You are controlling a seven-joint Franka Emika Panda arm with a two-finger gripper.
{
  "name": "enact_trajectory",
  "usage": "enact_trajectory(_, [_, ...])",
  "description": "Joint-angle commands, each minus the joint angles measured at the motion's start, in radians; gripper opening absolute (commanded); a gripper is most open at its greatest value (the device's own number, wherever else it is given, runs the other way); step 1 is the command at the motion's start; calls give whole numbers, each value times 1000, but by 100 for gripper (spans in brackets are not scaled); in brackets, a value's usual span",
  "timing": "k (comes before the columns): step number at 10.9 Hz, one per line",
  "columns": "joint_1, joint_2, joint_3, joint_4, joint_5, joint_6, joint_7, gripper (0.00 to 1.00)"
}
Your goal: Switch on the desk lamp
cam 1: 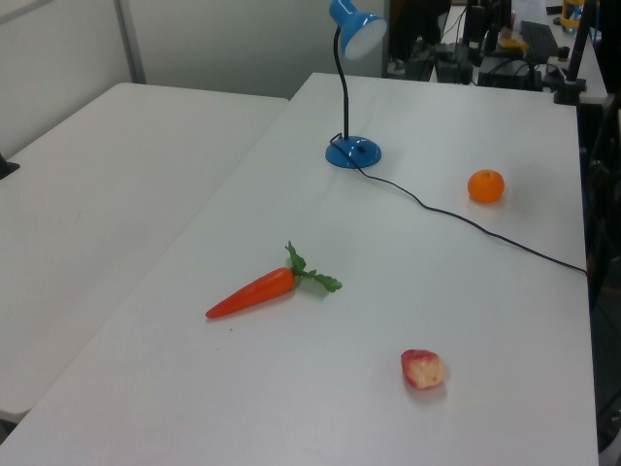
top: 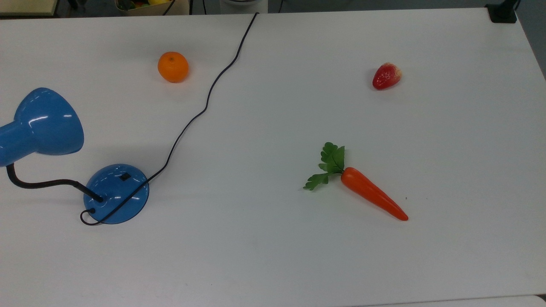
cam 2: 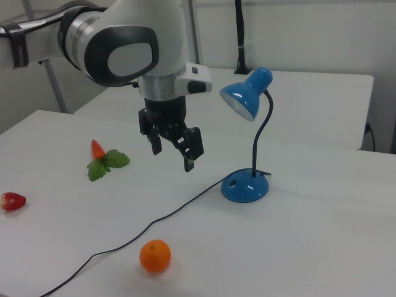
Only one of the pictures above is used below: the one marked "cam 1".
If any blue desk lamp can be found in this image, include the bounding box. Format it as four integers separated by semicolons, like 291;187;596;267
323;0;388;170

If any orange toy carrot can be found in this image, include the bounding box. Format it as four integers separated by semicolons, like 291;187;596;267
205;241;343;320

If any bitten red apple piece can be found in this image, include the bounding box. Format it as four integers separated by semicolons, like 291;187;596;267
400;349;446;390

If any orange mandarin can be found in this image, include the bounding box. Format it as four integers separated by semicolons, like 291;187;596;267
467;169;506;204

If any black equipment box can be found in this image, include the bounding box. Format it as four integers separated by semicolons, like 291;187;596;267
476;58;543;91

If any black keyboard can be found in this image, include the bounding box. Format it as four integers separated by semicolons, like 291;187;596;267
519;19;560;58

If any black lamp power cable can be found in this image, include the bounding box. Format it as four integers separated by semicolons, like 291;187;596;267
329;134;589;277

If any black camera stand with clamp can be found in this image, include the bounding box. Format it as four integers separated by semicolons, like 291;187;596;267
553;0;599;106

